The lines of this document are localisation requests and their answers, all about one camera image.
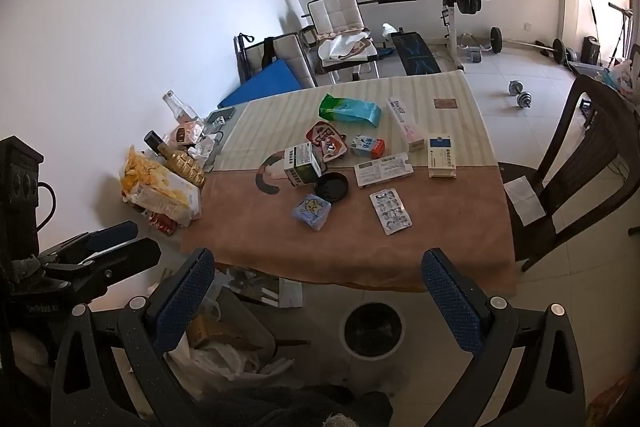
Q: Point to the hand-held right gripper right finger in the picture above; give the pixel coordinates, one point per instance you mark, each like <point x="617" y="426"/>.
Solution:
<point x="452" y="302"/>

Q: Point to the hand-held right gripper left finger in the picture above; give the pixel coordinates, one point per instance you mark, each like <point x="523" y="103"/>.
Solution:
<point x="180" y="302"/>

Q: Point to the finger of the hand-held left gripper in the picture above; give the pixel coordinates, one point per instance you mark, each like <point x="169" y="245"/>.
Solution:
<point x="112" y="234"/>
<point x="125" y="259"/>

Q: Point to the white round trash bin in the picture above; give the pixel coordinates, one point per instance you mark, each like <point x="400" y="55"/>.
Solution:
<point x="372" y="307"/>

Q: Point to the silver pill blister pack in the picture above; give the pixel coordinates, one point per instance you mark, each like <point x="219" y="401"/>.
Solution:
<point x="391" y="211"/>

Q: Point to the white printed card box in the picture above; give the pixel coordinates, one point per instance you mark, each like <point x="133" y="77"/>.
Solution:
<point x="382" y="170"/>

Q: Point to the blue star print packet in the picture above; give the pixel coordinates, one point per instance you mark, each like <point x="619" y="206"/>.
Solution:
<point x="311" y="212"/>

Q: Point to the black round lid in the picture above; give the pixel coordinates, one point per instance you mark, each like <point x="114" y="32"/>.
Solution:
<point x="331" y="187"/>

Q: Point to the small blue orange carton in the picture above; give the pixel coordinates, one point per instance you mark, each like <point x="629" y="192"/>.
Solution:
<point x="366" y="147"/>

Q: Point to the white green box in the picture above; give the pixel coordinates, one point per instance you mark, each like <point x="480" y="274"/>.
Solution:
<point x="302" y="164"/>

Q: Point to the red white snack packet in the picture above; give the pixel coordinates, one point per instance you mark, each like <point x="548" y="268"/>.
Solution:
<point x="327" y="139"/>

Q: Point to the cardboard box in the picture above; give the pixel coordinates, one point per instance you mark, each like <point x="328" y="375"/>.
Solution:
<point x="212" y="332"/>

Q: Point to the plastic bags with red packet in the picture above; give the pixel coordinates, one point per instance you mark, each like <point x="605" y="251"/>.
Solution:
<point x="157" y="192"/>

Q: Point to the white plastic bag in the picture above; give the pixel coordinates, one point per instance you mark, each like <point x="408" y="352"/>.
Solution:
<point x="220" y="364"/>

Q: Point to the dark striped box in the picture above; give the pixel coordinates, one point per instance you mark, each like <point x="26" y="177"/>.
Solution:
<point x="252" y="284"/>

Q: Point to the dark glass bottle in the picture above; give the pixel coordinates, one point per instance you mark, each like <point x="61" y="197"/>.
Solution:
<point x="156" y="143"/>

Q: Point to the brown snack packet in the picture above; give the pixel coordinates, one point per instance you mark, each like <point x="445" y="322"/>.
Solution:
<point x="182" y="133"/>

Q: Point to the white paper sheet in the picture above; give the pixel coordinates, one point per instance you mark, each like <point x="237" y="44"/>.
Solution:
<point x="524" y="199"/>

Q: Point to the crumpled white plastic wrap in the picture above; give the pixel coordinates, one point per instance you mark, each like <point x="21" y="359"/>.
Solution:
<point x="205" y="149"/>

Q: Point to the clear glass bottle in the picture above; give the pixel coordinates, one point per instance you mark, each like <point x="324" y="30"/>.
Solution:
<point x="181" y="109"/>

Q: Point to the white blue medicine box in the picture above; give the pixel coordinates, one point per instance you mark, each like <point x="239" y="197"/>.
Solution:
<point x="442" y="157"/>

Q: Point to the grey smartphone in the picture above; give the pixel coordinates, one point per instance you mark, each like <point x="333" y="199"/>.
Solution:
<point x="221" y="114"/>

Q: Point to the pink white long box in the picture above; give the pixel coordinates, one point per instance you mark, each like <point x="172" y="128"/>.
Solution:
<point x="406" y="124"/>

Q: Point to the chrome dumbbell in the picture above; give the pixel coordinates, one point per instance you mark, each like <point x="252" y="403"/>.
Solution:
<point x="520" y="96"/>

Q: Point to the green blue snack bag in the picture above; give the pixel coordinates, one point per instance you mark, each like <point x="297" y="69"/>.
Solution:
<point x="352" y="109"/>

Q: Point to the blue exercise mat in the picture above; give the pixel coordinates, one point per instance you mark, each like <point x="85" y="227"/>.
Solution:
<point x="270" y="82"/>

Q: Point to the dark sit-up bench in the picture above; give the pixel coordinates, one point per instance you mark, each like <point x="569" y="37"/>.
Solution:
<point x="415" y="52"/>

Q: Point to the grey stepper machine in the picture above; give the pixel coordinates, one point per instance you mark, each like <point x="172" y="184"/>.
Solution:
<point x="475" y="49"/>

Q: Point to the white padded panel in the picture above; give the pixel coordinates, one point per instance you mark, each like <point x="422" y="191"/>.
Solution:
<point x="292" y="54"/>

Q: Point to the long floor barbell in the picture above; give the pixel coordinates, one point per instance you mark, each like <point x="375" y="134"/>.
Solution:
<point x="557" y="49"/>

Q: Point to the beige cloth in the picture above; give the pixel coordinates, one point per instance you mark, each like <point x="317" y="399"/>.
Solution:
<point x="345" y="47"/>

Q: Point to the white barbell rack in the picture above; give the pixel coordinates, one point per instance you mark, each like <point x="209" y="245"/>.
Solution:
<point x="447" y="22"/>

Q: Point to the translucent plastic bag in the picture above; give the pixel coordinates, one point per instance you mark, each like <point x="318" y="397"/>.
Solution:
<point x="622" y="74"/>

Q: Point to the black case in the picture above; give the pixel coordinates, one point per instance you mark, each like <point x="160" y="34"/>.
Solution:
<point x="592" y="51"/>

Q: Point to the white padded chair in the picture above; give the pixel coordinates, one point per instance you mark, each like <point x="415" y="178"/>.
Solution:
<point x="335" y="12"/>

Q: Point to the black metal frame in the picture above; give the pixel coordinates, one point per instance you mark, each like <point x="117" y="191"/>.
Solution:
<point x="242" y="57"/>

